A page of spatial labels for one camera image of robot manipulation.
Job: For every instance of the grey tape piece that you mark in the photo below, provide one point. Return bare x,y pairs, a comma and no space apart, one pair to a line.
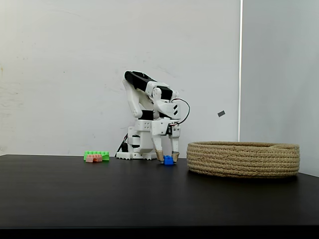
221,113

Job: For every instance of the green lego block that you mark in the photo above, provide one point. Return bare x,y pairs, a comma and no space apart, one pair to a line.
106,157

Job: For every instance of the pink lego block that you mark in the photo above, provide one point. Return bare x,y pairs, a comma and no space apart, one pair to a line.
94,158

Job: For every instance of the white vertical corner strip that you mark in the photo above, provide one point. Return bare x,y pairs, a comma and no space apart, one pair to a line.
240,74

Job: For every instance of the blue lego block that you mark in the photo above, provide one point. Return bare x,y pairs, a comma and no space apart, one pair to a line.
168,160

